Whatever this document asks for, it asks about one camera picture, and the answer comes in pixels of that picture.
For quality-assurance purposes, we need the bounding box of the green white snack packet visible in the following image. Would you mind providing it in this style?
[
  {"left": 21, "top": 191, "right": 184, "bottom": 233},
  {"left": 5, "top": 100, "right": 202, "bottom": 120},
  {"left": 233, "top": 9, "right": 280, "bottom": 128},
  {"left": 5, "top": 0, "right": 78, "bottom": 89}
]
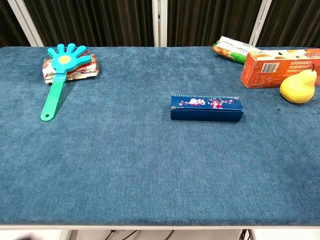
[{"left": 211, "top": 36, "right": 258, "bottom": 65}]

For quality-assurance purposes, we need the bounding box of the black cable bundle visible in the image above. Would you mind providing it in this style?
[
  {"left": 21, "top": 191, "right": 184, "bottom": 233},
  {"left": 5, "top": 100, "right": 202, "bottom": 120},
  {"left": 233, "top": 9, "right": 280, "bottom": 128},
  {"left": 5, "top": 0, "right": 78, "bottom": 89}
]
[
  {"left": 103, "top": 229, "right": 175, "bottom": 240},
  {"left": 239, "top": 228, "right": 252, "bottom": 240}
]

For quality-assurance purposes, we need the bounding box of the blue velvet table cloth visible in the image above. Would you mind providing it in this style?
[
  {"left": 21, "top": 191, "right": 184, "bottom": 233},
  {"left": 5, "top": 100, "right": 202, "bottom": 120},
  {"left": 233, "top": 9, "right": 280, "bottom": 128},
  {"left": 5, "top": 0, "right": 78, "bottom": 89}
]
[{"left": 0, "top": 46, "right": 320, "bottom": 227}]

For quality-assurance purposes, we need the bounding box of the orange cardboard carton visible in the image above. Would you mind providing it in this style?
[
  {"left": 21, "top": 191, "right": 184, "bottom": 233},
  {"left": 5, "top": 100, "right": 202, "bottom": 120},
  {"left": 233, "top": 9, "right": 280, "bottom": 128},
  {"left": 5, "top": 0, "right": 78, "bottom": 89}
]
[{"left": 240, "top": 47, "right": 320, "bottom": 89}]

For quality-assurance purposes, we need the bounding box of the black fabric partition panel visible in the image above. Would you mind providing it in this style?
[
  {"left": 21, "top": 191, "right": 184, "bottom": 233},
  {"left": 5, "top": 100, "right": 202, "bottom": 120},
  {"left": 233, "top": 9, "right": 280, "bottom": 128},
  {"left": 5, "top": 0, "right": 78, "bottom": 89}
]
[
  {"left": 7, "top": 0, "right": 161, "bottom": 48},
  {"left": 159, "top": 0, "right": 272, "bottom": 48},
  {"left": 0, "top": 0, "right": 32, "bottom": 48},
  {"left": 249, "top": 0, "right": 320, "bottom": 48}
]

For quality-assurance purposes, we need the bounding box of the yellow pear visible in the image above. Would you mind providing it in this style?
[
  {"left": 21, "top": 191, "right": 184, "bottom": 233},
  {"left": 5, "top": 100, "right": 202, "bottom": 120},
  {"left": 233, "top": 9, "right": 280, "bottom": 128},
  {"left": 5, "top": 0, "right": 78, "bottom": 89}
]
[{"left": 279, "top": 63, "right": 318, "bottom": 104}]

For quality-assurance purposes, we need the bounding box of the blue green hand clapper toy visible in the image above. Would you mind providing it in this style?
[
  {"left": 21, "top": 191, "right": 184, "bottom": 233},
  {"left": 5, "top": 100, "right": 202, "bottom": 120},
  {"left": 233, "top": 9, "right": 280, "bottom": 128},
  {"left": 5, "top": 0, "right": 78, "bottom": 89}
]
[{"left": 40, "top": 43, "right": 91, "bottom": 123}]

